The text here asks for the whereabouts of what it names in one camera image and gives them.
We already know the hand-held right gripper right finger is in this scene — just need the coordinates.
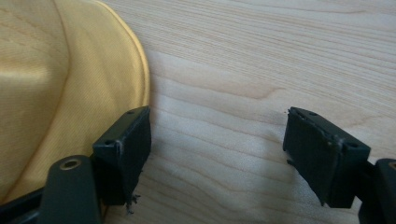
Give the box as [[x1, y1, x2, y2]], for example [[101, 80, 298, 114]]
[[282, 106, 372, 209]]

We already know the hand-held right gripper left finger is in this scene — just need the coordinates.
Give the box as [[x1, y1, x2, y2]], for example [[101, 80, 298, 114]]
[[92, 105, 152, 215]]

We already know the yellow cloth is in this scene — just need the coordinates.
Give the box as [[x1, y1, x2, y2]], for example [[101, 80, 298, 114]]
[[0, 0, 151, 206]]

